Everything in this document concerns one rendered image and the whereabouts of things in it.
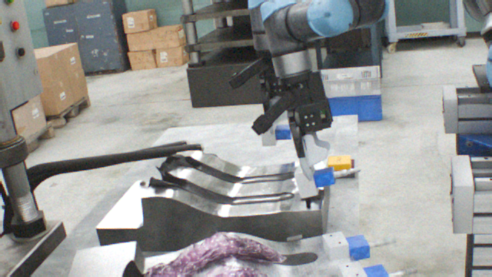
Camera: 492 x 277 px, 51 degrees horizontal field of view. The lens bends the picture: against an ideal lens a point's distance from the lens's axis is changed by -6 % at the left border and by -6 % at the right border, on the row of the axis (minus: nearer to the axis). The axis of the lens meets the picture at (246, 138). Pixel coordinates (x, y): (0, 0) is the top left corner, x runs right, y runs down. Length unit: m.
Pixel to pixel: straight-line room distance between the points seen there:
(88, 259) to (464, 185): 0.66
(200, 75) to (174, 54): 2.54
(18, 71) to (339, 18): 1.01
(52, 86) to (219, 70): 1.69
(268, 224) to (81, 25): 7.28
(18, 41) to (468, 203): 1.30
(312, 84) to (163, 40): 6.81
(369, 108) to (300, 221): 3.31
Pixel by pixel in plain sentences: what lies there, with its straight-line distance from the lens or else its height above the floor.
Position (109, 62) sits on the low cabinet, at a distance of 8.14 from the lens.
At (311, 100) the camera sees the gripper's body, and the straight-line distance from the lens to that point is 1.08.
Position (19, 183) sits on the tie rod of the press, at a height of 0.93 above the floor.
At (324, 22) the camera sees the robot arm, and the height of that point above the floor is 1.25.
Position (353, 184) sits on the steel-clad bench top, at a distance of 1.39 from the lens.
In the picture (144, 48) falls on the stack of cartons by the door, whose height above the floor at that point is 0.31.
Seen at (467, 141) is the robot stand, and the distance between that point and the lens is 1.40.
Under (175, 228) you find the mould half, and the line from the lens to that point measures 1.17.
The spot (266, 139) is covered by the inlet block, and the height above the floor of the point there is 0.92.
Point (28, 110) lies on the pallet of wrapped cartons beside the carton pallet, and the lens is 5.11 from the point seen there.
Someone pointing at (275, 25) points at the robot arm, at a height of 1.24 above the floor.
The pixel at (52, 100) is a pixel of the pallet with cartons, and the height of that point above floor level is 0.30.
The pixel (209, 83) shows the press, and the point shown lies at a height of 0.24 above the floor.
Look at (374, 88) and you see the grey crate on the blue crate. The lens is 4.33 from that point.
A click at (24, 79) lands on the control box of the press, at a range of 1.69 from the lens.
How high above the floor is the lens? 1.38
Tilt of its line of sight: 19 degrees down
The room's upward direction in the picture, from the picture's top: 8 degrees counter-clockwise
